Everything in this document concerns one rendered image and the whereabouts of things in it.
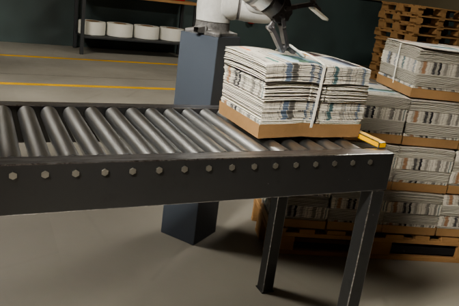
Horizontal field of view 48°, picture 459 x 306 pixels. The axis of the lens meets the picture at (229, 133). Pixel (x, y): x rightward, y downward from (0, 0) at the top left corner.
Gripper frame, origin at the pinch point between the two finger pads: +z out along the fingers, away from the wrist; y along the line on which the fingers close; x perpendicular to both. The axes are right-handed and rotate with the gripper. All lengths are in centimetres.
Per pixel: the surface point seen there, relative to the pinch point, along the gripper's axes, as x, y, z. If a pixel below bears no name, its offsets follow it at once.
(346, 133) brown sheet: 14.2, 20.7, 21.2
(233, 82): -6.4, 25.7, -12.1
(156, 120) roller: -10, 49, -27
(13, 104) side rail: -23, 66, -63
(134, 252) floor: -66, 112, 22
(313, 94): 14.0, 16.7, 2.4
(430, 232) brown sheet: -27, 33, 140
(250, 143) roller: 16.0, 38.9, -8.9
